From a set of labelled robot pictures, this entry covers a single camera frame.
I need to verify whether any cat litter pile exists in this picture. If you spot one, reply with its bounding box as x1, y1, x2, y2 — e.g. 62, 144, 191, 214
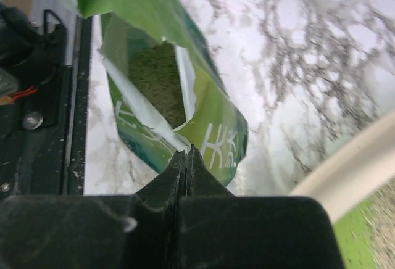
368, 181, 394, 269

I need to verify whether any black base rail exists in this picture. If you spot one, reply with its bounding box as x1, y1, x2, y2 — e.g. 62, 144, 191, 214
1, 5, 93, 199

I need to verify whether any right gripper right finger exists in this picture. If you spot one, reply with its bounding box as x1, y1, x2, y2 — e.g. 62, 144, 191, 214
177, 147, 344, 268

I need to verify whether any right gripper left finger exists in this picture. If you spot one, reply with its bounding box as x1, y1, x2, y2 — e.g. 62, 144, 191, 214
1, 152, 186, 268

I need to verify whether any green beige litter box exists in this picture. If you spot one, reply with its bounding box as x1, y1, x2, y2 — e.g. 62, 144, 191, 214
290, 112, 394, 268

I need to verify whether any green litter bag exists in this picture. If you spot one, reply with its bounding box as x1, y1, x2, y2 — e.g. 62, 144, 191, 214
61, 0, 248, 185

